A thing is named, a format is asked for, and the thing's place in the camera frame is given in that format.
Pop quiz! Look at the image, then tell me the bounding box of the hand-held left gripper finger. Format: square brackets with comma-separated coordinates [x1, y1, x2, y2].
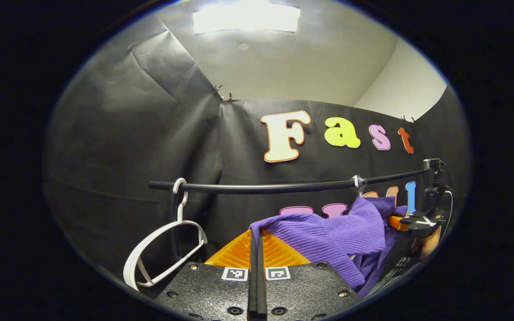
[257, 230, 365, 321]
[154, 230, 258, 321]

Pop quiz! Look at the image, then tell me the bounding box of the right hand-held gripper cable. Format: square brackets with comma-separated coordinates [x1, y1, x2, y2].
[442, 187, 455, 226]

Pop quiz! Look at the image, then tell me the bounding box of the rectangular ceiling light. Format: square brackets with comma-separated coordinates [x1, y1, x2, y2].
[192, 2, 301, 35]

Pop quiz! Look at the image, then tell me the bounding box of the white plain clothes hanger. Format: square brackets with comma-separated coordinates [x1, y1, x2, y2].
[123, 177, 208, 291]

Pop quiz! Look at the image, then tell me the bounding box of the black clothes rack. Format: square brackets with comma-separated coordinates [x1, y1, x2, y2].
[148, 169, 431, 195]

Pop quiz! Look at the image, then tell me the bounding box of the purple short-sleeved shirt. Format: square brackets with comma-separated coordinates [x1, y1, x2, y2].
[248, 196, 409, 298]

